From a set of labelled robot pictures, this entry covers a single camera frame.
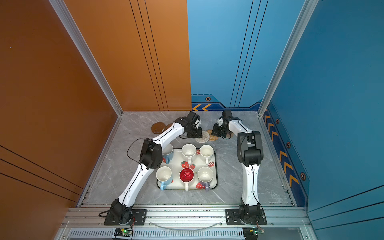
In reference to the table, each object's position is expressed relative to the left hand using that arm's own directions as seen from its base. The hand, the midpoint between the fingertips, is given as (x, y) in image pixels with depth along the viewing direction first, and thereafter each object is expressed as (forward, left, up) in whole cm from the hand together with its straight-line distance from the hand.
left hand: (203, 134), depth 103 cm
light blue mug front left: (-29, +22, +1) cm, 37 cm away
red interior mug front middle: (-29, +10, -1) cm, 30 cm away
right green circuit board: (-55, -23, -4) cm, 60 cm away
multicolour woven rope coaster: (-2, -1, -1) cm, 3 cm away
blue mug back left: (-19, +21, +8) cm, 29 cm away
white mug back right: (-15, -2, +2) cm, 15 cm away
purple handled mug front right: (-28, -1, -1) cm, 28 cm away
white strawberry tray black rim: (-20, +16, -2) cm, 26 cm away
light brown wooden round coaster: (+10, +26, -3) cm, 28 cm away
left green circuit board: (-55, +39, -5) cm, 68 cm away
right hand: (+2, -6, 0) cm, 6 cm away
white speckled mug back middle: (-14, +9, -1) cm, 17 cm away
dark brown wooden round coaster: (+8, +33, -2) cm, 34 cm away
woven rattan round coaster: (-1, -6, -2) cm, 7 cm away
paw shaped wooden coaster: (-10, -14, +13) cm, 22 cm away
